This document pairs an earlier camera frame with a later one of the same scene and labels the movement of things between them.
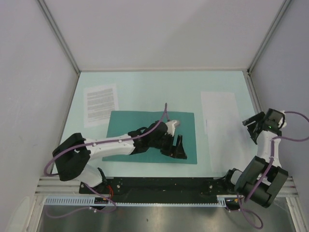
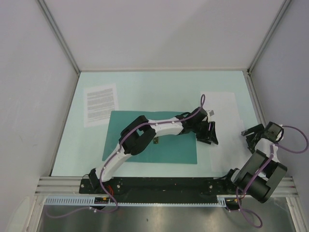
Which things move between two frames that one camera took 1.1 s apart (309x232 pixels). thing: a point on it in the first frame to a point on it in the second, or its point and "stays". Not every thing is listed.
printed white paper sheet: [99, 101] stays
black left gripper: [177, 152] to [203, 137]
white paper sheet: [226, 139] stays
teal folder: [121, 123] stays
